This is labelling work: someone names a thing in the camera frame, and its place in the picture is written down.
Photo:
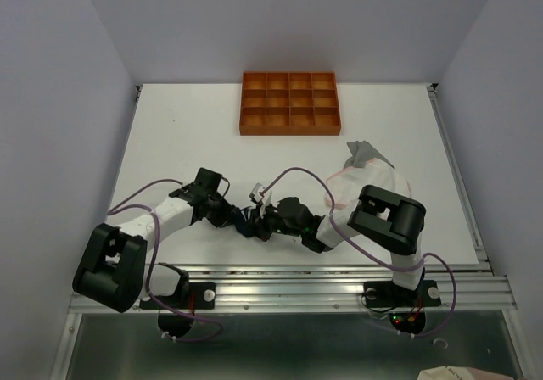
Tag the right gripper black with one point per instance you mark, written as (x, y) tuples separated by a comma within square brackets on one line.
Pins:
[(260, 218)]

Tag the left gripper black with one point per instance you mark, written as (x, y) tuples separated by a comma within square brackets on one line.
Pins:
[(227, 215)]

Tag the navy blue underwear white trim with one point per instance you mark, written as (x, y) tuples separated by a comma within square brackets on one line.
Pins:
[(241, 226)]

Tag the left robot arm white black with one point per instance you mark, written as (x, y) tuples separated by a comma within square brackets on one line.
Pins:
[(112, 270)]

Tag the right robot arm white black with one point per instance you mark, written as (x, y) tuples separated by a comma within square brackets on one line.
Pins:
[(392, 221)]

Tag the white pink grey underwear pile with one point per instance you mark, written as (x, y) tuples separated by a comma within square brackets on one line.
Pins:
[(365, 166)]

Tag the orange compartment tray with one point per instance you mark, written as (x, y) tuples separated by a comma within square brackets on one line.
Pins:
[(289, 104)]

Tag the white pink bag corner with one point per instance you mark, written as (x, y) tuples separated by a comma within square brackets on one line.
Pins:
[(458, 373)]

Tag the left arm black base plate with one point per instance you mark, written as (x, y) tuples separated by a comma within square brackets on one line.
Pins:
[(191, 296)]

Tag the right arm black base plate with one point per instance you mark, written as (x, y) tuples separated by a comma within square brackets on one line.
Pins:
[(385, 295)]

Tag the aluminium rail frame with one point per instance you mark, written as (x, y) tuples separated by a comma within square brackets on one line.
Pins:
[(289, 313)]

